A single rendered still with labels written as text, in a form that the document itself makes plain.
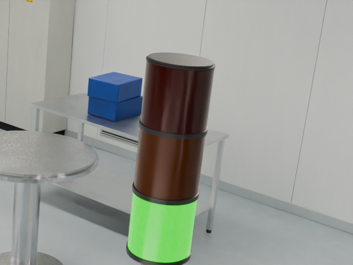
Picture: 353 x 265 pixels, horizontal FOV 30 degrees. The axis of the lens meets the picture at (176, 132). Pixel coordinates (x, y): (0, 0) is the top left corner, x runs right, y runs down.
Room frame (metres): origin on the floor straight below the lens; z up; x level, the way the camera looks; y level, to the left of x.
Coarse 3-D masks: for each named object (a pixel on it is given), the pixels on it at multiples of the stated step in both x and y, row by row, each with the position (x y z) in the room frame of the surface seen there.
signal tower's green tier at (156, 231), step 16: (144, 208) 0.44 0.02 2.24; (160, 208) 0.44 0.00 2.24; (176, 208) 0.44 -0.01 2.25; (192, 208) 0.45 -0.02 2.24; (144, 224) 0.44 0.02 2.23; (160, 224) 0.44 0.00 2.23; (176, 224) 0.44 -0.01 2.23; (192, 224) 0.46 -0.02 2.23; (128, 240) 0.46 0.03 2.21; (144, 240) 0.44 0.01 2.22; (160, 240) 0.44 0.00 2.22; (176, 240) 0.44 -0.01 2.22; (144, 256) 0.44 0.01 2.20; (160, 256) 0.44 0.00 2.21; (176, 256) 0.44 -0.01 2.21
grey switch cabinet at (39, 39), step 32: (0, 0) 7.48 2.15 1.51; (32, 0) 7.22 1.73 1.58; (64, 0) 7.28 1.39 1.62; (0, 32) 7.47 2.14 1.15; (32, 32) 7.21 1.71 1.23; (64, 32) 7.31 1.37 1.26; (0, 64) 7.46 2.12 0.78; (32, 64) 7.20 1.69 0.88; (64, 64) 7.34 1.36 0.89; (0, 96) 7.45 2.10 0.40; (32, 96) 7.19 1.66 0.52; (0, 128) 7.47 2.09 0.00; (32, 128) 7.17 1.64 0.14; (64, 128) 7.41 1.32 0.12
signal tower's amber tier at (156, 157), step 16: (144, 144) 0.45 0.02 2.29; (160, 144) 0.44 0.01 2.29; (176, 144) 0.44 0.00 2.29; (192, 144) 0.44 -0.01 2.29; (144, 160) 0.45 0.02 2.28; (160, 160) 0.44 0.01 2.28; (176, 160) 0.44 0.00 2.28; (192, 160) 0.45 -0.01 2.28; (144, 176) 0.45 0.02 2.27; (160, 176) 0.44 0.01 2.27; (176, 176) 0.44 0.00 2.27; (192, 176) 0.45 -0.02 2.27; (144, 192) 0.44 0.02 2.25; (160, 192) 0.44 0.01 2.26; (176, 192) 0.44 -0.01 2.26; (192, 192) 0.45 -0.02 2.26
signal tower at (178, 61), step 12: (156, 60) 0.45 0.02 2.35; (168, 60) 0.45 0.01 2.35; (180, 60) 0.46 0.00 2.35; (192, 60) 0.46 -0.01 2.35; (204, 60) 0.47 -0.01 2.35; (156, 132) 0.44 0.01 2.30; (204, 132) 0.45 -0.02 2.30; (168, 204) 0.44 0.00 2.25; (180, 204) 0.44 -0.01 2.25; (144, 264) 0.44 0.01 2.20; (156, 264) 0.44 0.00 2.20; (168, 264) 0.44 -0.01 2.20; (180, 264) 0.45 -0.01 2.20
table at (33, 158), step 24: (0, 144) 4.27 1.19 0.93; (24, 144) 4.33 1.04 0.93; (48, 144) 4.39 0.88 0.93; (72, 144) 4.46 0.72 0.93; (0, 168) 3.82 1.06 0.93; (24, 168) 3.87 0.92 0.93; (48, 168) 3.92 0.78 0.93; (72, 168) 3.97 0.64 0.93; (24, 192) 4.13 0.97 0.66; (24, 216) 4.13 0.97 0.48; (24, 240) 4.13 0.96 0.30; (0, 264) 4.25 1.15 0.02; (24, 264) 4.13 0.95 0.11; (48, 264) 4.33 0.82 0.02
